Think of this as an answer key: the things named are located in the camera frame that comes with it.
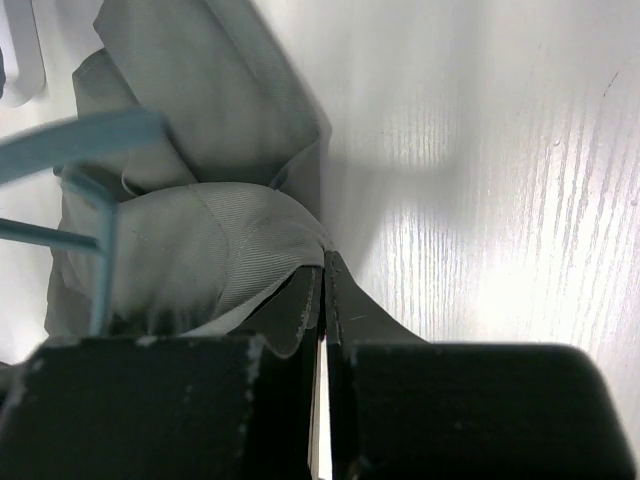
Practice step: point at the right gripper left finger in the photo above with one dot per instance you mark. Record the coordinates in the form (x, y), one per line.
(238, 406)

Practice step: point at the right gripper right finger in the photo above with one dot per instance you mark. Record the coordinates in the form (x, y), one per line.
(404, 408)

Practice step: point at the grey garment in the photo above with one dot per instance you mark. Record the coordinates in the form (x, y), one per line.
(219, 213)

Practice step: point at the blue plastic hanger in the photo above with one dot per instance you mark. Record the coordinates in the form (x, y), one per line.
(76, 141)

